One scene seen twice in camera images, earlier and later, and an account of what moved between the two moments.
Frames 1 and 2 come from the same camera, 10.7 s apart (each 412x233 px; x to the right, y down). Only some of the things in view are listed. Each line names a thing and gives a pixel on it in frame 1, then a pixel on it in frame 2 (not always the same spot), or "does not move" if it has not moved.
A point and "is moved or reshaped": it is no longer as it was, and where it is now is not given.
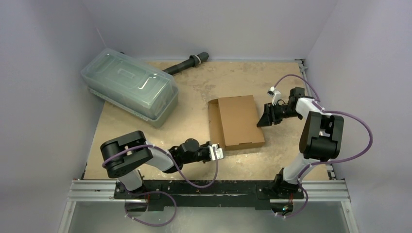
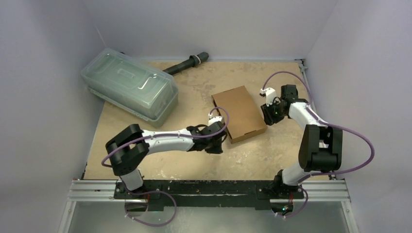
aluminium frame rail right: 334,190 does not move
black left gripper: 206,159 to 217,149
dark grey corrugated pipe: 194,61 does not move
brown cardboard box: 233,122 is moved or reshaped
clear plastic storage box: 132,86 does not move
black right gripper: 275,112 does not move
